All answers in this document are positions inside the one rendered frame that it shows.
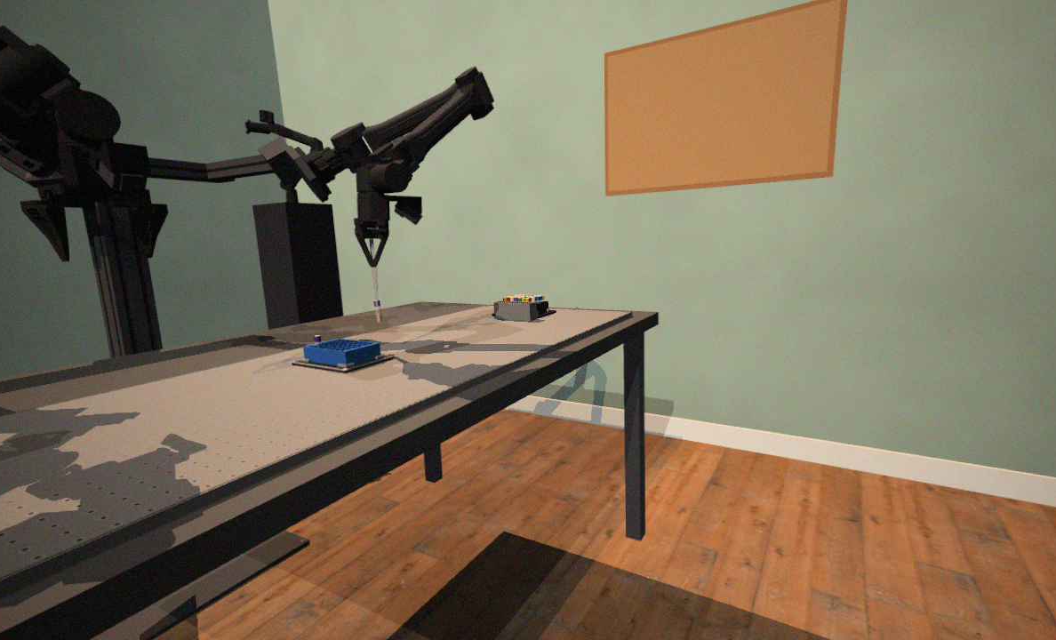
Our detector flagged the blue grid tube rack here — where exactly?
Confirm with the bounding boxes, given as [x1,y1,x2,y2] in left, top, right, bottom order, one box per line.
[303,339,380,365]

